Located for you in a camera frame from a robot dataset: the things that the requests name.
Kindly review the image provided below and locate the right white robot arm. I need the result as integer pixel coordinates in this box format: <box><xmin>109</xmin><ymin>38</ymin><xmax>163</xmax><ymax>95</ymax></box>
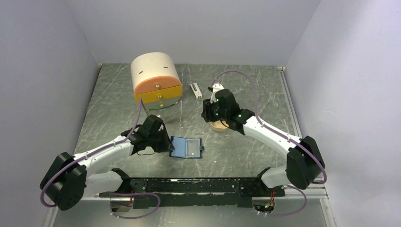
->
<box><xmin>201</xmin><ymin>84</ymin><xmax>325</xmax><ymax>196</ymax></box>

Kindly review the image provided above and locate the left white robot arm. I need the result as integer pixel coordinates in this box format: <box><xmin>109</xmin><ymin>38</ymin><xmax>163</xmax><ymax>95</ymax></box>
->
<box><xmin>40</xmin><ymin>114</ymin><xmax>174</xmax><ymax>210</ymax></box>

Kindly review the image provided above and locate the beige oval tray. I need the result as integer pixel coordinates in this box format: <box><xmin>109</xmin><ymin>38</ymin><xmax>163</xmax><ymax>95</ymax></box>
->
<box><xmin>210</xmin><ymin>121</ymin><xmax>228</xmax><ymax>132</ymax></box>

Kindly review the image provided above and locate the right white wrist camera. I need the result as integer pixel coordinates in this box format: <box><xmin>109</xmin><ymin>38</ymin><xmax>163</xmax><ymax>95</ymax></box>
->
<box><xmin>208</xmin><ymin>83</ymin><xmax>224</xmax><ymax>103</ymax></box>

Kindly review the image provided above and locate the blue leather card holder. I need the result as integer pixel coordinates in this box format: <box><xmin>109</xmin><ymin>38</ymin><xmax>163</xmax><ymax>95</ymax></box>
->
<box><xmin>169</xmin><ymin>136</ymin><xmax>205</xmax><ymax>159</ymax></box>

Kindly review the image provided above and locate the small white rectangular block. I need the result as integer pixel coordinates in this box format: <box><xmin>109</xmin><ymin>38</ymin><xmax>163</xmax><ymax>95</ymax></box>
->
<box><xmin>190</xmin><ymin>83</ymin><xmax>203</xmax><ymax>99</ymax></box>

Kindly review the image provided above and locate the grey VIP credit card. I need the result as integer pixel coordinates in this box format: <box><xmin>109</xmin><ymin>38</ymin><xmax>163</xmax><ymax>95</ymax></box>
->
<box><xmin>187</xmin><ymin>139</ymin><xmax>201</xmax><ymax>157</ymax></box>

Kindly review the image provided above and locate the round pastel drawer cabinet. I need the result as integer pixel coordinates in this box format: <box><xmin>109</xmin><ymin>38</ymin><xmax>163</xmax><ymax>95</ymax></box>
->
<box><xmin>131</xmin><ymin>52</ymin><xmax>183</xmax><ymax>110</ymax></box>

